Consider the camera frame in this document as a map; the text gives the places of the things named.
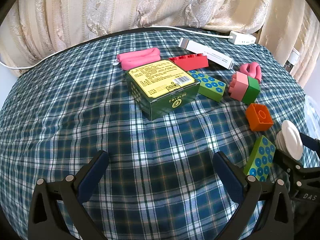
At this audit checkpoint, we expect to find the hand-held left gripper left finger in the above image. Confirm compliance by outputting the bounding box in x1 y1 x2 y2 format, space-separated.
27 150 109 240

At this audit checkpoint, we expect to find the white round lid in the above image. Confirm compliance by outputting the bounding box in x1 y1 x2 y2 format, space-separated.
276 120 303 160

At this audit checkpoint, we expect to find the clear plastic bowl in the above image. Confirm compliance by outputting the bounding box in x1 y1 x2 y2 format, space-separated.
304 94 320 140

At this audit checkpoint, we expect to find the cream patterned curtain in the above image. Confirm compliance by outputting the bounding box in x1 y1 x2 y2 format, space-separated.
259 2 320 88
0 0 275 78

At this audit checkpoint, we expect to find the orange building block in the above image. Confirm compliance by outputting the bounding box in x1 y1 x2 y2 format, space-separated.
245 103 274 132

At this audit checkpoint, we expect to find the white medicine box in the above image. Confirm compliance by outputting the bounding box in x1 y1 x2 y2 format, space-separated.
179 37 234 70

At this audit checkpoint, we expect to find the red building block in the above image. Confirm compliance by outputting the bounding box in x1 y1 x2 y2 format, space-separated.
168 54 209 72

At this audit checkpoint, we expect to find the white power cable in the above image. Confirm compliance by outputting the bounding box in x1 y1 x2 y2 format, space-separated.
0 26 232 70

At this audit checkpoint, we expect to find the white power strip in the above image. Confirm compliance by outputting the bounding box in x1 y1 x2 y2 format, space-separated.
229 31 257 45

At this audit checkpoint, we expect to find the small pink fabric band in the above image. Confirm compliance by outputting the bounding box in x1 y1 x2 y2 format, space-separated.
239 62 263 84

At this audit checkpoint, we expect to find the large pink fabric band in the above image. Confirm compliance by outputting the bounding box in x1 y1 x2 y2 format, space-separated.
114 47 162 71

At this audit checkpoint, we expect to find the plain green building block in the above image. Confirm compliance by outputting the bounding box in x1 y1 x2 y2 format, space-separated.
242 76 261 105

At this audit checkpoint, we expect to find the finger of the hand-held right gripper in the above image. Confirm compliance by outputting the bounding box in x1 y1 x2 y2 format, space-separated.
299 132 320 153
275 149 304 173

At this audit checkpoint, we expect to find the white tower appliance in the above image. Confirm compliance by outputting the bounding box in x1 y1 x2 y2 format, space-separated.
284 49 301 72

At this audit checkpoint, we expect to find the pink building block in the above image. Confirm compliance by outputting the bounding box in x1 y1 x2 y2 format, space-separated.
229 71 249 102

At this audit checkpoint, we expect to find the yellow green sponge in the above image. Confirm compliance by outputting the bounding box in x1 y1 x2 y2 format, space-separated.
125 59 200 121

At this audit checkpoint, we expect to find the green block with blue dots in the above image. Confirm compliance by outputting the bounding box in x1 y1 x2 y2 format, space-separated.
188 70 227 103
243 135 277 183

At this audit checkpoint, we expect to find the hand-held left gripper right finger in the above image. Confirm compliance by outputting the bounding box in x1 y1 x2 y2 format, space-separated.
213 151 294 240

